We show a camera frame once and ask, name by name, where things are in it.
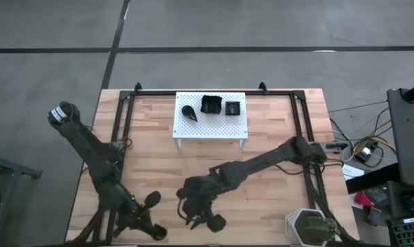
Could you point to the dark metal stand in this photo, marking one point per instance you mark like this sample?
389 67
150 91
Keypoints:
18 168

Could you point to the black beam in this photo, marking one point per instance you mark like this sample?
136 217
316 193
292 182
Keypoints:
371 178

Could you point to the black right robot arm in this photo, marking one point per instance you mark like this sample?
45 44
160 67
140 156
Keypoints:
254 161

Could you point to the white paper sheet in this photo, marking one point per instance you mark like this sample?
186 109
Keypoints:
351 171

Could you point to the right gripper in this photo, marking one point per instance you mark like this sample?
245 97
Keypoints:
201 209

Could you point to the black aluminium table frame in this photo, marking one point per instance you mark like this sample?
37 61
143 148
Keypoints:
155 93

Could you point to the white hexagonal plant pot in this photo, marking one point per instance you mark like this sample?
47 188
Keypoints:
289 223

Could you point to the silver power adapter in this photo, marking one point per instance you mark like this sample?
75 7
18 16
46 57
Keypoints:
365 152

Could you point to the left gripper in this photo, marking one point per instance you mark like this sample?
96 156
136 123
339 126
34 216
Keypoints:
136 216

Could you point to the backlit keyboard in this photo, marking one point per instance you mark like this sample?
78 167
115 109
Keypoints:
409 235

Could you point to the small square black plate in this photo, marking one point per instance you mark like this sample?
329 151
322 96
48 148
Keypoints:
233 108

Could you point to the white perforated metal shelf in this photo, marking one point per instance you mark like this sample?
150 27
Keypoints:
210 130

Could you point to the wavy square black plate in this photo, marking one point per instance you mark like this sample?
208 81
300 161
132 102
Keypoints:
211 104

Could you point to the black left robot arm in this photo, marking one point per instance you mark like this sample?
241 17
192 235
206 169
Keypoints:
90 151

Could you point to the teardrop black plate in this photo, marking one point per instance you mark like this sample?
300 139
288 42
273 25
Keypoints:
187 111

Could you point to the red floor object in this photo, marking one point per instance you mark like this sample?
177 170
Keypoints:
362 199

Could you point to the green cactus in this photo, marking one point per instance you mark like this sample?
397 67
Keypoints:
316 228

